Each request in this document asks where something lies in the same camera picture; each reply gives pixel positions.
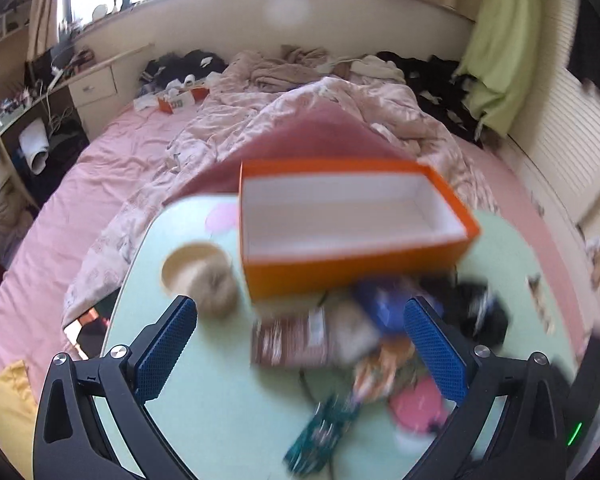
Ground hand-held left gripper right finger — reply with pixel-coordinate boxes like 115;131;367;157
402;296;566;480

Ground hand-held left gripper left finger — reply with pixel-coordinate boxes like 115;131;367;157
32;295;198;480

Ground black lace cloth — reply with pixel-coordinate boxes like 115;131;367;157
452;280;511;346

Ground blue packet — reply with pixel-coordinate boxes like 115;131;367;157
352;277;446;336

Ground beige furry pom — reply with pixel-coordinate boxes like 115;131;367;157
192;255;241;320

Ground orange cardboard box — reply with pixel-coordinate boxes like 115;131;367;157
238;158;481;303

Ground brown snack packet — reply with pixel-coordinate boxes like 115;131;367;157
250;307;331;368

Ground green cartoon desktop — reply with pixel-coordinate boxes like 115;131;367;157
100;195;581;480

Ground pink round case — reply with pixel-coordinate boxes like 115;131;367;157
387;377;451;433

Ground orange patterned packet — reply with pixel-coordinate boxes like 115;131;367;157
352;345;431;401

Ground teal patterned packet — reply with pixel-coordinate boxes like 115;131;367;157
285;392;361;476

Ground yellow cloth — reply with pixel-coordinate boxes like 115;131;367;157
0;360;41;480

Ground white paper roll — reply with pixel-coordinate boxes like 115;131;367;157
19;119;51;173

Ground dark pink blanket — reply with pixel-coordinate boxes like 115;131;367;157
162;105;421;208

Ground small orange box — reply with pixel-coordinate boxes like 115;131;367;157
157;86;210;115

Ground white louvered closet door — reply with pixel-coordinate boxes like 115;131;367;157
507;0;600;231

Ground pink floral quilt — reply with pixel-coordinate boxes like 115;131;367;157
62;77;501;331

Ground white drawer cabinet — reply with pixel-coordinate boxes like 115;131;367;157
67;65;118;123

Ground large pile of black clothes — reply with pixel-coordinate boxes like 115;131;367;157
377;51;486;143

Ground small pile of black clothes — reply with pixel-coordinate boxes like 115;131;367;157
140;50;228;96

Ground white clothes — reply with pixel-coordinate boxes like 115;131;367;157
320;55;406;81

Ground beige fleece blanket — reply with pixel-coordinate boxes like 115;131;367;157
230;45;331;93

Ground green hanging garment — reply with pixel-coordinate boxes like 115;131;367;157
452;0;541;138

